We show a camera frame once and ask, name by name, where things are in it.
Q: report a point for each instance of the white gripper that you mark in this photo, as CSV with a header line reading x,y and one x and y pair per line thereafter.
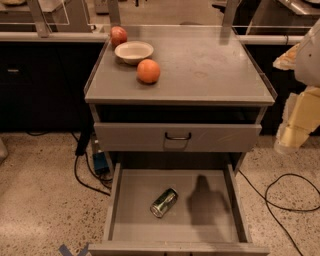
x,y
309,61

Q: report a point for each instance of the black drawer handle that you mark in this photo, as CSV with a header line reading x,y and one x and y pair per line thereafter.
x,y
178,138

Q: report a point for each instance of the grey top drawer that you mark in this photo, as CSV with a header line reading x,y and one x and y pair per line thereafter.
x,y
151,137

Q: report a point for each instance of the dark background counter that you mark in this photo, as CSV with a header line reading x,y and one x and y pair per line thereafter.
x,y
42,81

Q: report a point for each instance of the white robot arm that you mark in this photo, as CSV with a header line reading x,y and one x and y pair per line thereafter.
x,y
307,68

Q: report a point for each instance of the orange fruit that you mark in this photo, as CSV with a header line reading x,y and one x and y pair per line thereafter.
x,y
148,71

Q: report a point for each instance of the blue power box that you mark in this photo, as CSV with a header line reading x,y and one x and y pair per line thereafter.
x,y
100,163

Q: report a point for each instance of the open grey middle drawer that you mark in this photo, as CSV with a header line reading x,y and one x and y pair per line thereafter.
x,y
207,219

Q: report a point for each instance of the red apple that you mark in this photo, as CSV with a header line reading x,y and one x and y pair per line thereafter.
x,y
118,35

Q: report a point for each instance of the green soda can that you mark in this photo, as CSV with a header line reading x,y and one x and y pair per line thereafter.
x,y
164,203

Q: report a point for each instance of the white bowl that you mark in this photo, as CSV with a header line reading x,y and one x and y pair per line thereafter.
x,y
134,52

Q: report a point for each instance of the grey drawer cabinet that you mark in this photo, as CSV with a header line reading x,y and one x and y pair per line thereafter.
x,y
206,78

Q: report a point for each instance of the blue tape cross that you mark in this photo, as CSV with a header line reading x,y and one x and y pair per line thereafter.
x,y
64,250

